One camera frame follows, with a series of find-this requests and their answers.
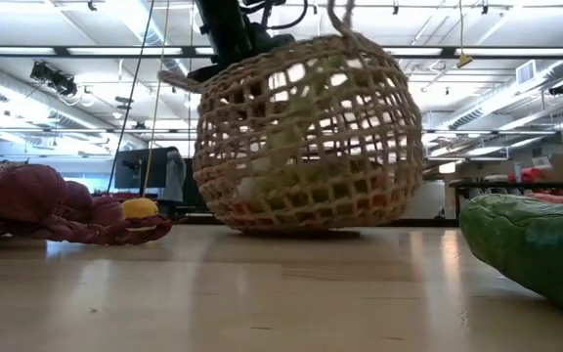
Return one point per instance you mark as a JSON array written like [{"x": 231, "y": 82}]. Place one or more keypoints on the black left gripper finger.
[{"x": 208, "y": 73}]

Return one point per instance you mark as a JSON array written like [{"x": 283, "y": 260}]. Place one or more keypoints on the green celery bunch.
[{"x": 306, "y": 100}]

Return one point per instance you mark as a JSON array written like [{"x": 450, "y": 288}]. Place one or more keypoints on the yellow lemon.
[{"x": 140, "y": 207}]

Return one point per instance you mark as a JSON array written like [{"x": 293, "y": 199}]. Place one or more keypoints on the woven straw basket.
[{"x": 262, "y": 222}]

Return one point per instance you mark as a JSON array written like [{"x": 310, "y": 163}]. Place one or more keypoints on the green cucumber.
[{"x": 531, "y": 244}]

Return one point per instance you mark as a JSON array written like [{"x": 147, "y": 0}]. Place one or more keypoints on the person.
[{"x": 175, "y": 173}]

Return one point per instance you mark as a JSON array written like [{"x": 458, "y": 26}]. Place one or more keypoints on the black computer monitor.
[{"x": 135, "y": 168}]

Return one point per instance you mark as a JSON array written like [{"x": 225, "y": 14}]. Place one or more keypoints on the black ceiling spotlight cluster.
[{"x": 54, "y": 78}]

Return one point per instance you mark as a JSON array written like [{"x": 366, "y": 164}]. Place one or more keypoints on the yellow hanging tag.
[{"x": 464, "y": 61}]

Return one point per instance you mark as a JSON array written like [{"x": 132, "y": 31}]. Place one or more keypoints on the white air vent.
[{"x": 526, "y": 72}]

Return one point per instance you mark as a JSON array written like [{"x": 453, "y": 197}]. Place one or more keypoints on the red object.
[{"x": 531, "y": 174}]

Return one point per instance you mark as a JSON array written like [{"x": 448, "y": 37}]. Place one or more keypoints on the black ceiling fixture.
[{"x": 560, "y": 88}]

